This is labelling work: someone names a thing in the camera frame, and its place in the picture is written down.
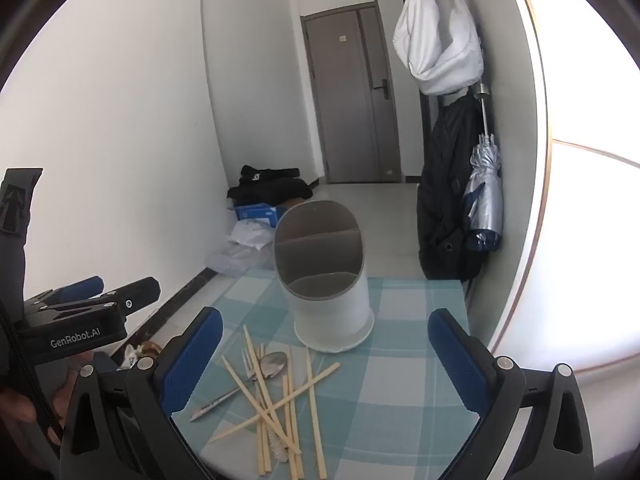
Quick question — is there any black braided cable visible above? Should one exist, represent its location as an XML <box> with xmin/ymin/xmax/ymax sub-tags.
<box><xmin>0</xmin><ymin>300</ymin><xmax>61</xmax><ymax>445</ymax></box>

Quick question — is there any small white straw brush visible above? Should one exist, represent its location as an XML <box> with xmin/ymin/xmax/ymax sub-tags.
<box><xmin>267</xmin><ymin>425</ymin><xmax>291</xmax><ymax>463</ymax></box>

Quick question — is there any teal checked tablecloth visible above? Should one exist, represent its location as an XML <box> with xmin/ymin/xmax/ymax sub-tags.
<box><xmin>167</xmin><ymin>265</ymin><xmax>481</xmax><ymax>480</ymax></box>

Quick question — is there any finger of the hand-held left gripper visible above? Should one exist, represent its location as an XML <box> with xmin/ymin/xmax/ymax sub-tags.
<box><xmin>47</xmin><ymin>276</ymin><xmax>106</xmax><ymax>306</ymax></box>
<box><xmin>101</xmin><ymin>276</ymin><xmax>162</xmax><ymax>320</ymax></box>

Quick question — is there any clear plastic bag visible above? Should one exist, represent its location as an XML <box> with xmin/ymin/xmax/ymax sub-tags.
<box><xmin>206</xmin><ymin>242</ymin><xmax>276</xmax><ymax>277</ymax></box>

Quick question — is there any grey door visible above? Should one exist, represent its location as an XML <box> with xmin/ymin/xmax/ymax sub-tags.
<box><xmin>300</xmin><ymin>1</ymin><xmax>402</xmax><ymax>184</ymax></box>

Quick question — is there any metal spoon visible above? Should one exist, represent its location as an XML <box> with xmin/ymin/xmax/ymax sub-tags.
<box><xmin>189</xmin><ymin>351</ymin><xmax>289</xmax><ymax>422</ymax></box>

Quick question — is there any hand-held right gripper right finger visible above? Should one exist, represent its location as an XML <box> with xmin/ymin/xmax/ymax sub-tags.
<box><xmin>427</xmin><ymin>308</ymin><xmax>596</xmax><ymax>480</ymax></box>

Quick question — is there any black hanging jacket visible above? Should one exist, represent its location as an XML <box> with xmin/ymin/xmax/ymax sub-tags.
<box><xmin>416</xmin><ymin>92</ymin><xmax>488</xmax><ymax>282</ymax></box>

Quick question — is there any bright window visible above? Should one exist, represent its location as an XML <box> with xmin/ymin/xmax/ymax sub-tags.
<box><xmin>500</xmin><ymin>0</ymin><xmax>640</xmax><ymax>376</ymax></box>

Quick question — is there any black clothes heap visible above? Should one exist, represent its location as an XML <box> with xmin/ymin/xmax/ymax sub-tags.
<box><xmin>227</xmin><ymin>164</ymin><xmax>314</xmax><ymax>207</ymax></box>

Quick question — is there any pile of wooden chopsticks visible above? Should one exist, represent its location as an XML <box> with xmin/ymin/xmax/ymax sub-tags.
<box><xmin>207</xmin><ymin>324</ymin><xmax>342</xmax><ymax>480</ymax></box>

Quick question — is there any metal fork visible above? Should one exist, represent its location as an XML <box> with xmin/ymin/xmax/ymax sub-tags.
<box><xmin>241</xmin><ymin>349</ymin><xmax>268</xmax><ymax>411</ymax></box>

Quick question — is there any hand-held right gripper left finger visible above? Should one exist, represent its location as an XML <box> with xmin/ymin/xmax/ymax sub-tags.
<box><xmin>59</xmin><ymin>306</ymin><xmax>223</xmax><ymax>480</ymax></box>

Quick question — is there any silver folded umbrella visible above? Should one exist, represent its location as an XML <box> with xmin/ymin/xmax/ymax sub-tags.
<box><xmin>462</xmin><ymin>82</ymin><xmax>503</xmax><ymax>252</ymax></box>

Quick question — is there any person's left hand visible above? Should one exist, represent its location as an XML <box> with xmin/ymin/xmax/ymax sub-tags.
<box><xmin>0</xmin><ymin>351</ymin><xmax>96</xmax><ymax>442</ymax></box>

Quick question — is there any white grey utensil holder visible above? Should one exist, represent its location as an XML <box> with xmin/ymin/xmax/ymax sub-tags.
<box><xmin>272</xmin><ymin>200</ymin><xmax>376</xmax><ymax>353</ymax></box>

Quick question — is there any blue cardboard box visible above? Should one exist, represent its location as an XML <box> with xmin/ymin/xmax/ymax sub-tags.
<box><xmin>234</xmin><ymin>202</ymin><xmax>288</xmax><ymax>228</ymax></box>

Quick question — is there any white hanging bag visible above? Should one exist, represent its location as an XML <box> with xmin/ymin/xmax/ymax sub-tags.
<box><xmin>392</xmin><ymin>0</ymin><xmax>483</xmax><ymax>97</ymax></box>

